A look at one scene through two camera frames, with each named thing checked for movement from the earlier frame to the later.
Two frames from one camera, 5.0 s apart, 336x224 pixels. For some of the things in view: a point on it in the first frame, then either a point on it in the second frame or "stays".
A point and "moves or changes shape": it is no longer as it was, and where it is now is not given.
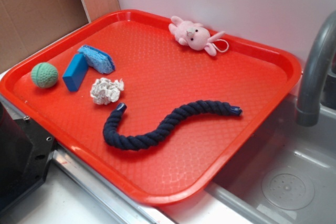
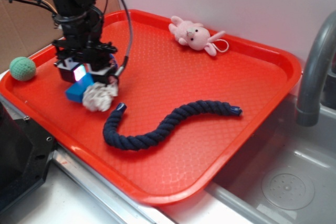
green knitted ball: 44,75 → 22,68
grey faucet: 324,47 stays
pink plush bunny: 197,36 stays
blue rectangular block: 74,75 moves or changes shape
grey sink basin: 286,174 stays
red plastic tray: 118,93 stays
